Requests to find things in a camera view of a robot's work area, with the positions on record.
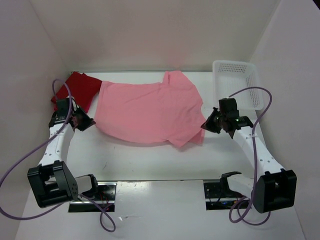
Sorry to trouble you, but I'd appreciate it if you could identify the dark red t shirt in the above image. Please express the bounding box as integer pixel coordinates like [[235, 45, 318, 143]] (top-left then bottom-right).
[[65, 72, 102, 113]]

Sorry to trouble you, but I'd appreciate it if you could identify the light pink t shirt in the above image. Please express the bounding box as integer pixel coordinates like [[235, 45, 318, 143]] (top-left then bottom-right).
[[94, 71, 205, 148]]

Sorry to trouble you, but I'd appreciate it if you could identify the magenta t shirt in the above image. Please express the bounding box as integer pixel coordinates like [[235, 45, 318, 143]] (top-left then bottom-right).
[[53, 103, 58, 111]]

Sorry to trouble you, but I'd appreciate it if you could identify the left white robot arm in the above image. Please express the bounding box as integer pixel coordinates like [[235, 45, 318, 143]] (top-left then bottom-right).
[[27, 97, 100, 208]]

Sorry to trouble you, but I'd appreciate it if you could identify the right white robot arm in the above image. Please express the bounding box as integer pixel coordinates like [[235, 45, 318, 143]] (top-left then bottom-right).
[[201, 98, 297, 213]]

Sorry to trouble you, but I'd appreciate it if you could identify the white plastic basket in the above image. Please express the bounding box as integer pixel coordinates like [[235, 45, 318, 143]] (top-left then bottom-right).
[[212, 60, 264, 111]]

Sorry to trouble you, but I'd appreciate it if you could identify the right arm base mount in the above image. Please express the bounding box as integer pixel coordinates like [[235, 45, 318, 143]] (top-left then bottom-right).
[[203, 179, 242, 211]]

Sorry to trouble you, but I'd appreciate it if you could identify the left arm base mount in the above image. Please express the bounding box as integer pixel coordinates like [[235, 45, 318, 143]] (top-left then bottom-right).
[[68, 181, 117, 213]]

